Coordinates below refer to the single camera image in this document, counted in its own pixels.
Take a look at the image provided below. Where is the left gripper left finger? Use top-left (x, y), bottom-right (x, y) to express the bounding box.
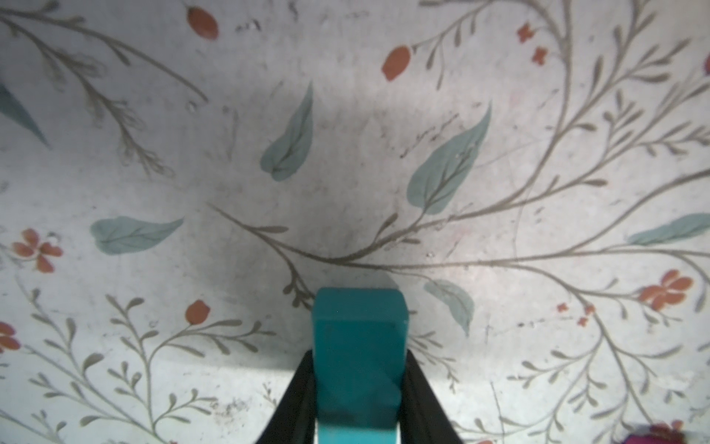
top-left (256, 351), bottom-right (316, 444)

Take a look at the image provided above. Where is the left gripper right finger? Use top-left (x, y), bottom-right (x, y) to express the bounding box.
top-left (399, 350), bottom-right (463, 444)

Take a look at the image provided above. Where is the teal rectangular block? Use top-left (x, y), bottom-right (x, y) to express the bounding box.
top-left (312, 288), bottom-right (409, 444)

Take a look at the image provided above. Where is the small magenta cube block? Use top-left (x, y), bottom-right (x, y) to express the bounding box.
top-left (621, 423), bottom-right (687, 444)

